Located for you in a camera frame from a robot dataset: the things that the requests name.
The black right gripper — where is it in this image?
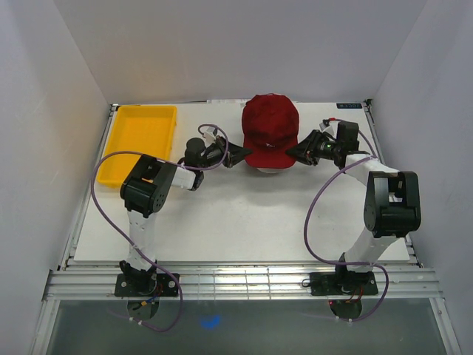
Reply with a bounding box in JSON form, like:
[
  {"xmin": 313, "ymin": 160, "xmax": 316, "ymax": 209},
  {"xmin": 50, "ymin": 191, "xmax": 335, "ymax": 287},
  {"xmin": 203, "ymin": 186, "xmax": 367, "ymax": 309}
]
[{"xmin": 285, "ymin": 130, "xmax": 341, "ymax": 166}]

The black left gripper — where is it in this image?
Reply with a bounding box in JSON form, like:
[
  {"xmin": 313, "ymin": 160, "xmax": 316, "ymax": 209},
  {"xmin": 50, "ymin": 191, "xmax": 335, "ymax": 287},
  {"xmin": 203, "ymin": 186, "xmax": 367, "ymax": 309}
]
[{"xmin": 198, "ymin": 136, "xmax": 253, "ymax": 171}]

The white baseball cap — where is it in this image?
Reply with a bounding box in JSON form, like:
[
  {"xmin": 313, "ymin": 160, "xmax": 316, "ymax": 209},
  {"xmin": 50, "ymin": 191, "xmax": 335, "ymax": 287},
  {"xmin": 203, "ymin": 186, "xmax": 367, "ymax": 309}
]
[{"xmin": 257, "ymin": 168, "xmax": 288, "ymax": 175}]

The red baseball cap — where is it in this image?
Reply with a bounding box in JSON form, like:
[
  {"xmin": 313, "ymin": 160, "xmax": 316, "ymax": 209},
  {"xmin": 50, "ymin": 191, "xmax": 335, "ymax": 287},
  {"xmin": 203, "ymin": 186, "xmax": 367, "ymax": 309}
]
[{"xmin": 242, "ymin": 94, "xmax": 299, "ymax": 169}]

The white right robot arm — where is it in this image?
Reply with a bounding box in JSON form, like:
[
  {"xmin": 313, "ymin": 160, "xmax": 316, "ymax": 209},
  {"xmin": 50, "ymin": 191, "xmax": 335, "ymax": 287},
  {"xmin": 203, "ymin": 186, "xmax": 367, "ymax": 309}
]
[{"xmin": 286, "ymin": 119, "xmax": 421, "ymax": 294}]

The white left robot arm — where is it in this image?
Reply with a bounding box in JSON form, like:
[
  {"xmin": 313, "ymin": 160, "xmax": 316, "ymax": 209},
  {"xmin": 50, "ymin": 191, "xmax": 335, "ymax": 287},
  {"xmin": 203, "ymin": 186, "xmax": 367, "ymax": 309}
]
[{"xmin": 120, "ymin": 136, "xmax": 252, "ymax": 296}]

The yellow plastic bin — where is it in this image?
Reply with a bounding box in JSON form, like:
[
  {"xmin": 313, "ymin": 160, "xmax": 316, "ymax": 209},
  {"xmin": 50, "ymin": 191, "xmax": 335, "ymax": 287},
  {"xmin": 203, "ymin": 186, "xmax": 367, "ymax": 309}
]
[{"xmin": 97, "ymin": 105, "xmax": 177, "ymax": 188}]

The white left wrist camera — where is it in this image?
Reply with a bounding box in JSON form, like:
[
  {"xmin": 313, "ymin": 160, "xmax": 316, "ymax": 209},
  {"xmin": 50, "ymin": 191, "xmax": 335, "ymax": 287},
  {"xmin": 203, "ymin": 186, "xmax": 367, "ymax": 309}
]
[{"xmin": 199, "ymin": 125, "xmax": 218, "ymax": 144}]

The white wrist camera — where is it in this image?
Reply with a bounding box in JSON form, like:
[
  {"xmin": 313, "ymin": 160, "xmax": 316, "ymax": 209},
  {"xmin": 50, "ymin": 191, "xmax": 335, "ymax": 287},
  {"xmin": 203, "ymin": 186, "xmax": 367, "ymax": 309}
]
[
  {"xmin": 319, "ymin": 118, "xmax": 336, "ymax": 135},
  {"xmin": 199, "ymin": 125, "xmax": 218, "ymax": 144}
]

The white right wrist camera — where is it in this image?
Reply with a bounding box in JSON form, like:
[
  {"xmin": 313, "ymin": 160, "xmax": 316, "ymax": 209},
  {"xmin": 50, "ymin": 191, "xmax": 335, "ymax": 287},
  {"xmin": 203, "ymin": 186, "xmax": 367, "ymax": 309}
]
[{"xmin": 319, "ymin": 118, "xmax": 336, "ymax": 135}]

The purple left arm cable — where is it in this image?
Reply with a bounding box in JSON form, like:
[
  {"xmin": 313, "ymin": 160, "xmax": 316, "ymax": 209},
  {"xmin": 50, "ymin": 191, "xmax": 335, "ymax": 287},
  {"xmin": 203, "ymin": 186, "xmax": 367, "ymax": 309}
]
[{"xmin": 90, "ymin": 124, "xmax": 232, "ymax": 332}]

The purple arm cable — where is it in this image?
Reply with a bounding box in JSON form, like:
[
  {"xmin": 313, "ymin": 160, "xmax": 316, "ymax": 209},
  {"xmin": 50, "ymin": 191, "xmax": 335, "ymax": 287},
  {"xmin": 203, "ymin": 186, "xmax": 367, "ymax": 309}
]
[
  {"xmin": 90, "ymin": 124, "xmax": 232, "ymax": 332},
  {"xmin": 299, "ymin": 118, "xmax": 389, "ymax": 325}
]

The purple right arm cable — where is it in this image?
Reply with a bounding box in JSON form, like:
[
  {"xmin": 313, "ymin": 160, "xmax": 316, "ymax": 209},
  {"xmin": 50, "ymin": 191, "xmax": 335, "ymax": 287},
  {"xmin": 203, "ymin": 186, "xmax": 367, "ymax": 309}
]
[{"xmin": 299, "ymin": 118, "xmax": 389, "ymax": 325}]

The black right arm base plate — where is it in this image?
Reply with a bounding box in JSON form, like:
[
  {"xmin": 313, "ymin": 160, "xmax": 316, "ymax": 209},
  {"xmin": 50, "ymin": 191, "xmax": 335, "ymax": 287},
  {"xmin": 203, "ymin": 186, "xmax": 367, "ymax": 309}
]
[{"xmin": 302, "ymin": 271, "xmax": 378, "ymax": 296}]

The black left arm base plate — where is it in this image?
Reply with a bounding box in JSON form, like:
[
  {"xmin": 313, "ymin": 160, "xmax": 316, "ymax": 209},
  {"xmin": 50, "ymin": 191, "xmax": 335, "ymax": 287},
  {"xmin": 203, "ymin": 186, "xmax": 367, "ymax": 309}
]
[{"xmin": 114, "ymin": 274, "xmax": 180, "ymax": 297}]

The aluminium frame rail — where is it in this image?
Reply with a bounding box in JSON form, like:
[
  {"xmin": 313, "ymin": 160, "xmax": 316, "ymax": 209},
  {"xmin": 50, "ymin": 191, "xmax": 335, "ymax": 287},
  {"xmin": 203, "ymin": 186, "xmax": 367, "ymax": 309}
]
[{"xmin": 43, "ymin": 263, "xmax": 443, "ymax": 301}]

